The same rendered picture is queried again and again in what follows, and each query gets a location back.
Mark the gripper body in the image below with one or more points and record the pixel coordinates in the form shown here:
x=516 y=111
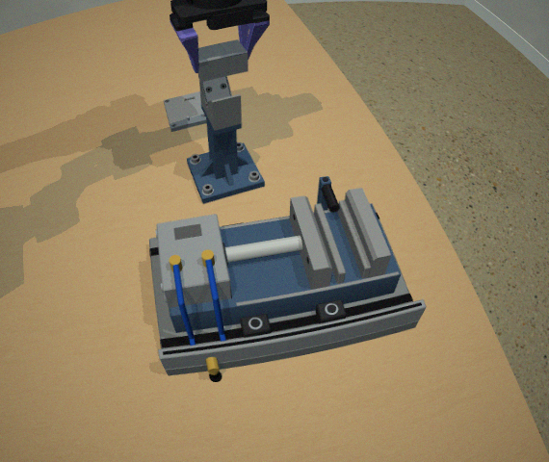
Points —
x=218 y=14

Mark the grey slotted metal block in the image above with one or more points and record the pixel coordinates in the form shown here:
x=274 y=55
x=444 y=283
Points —
x=222 y=59

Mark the grey flat bar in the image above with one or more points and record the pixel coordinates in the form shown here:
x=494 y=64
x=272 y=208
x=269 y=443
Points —
x=354 y=240
x=332 y=250

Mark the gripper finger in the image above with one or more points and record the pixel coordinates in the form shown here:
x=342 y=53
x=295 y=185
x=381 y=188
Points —
x=249 y=38
x=189 y=39

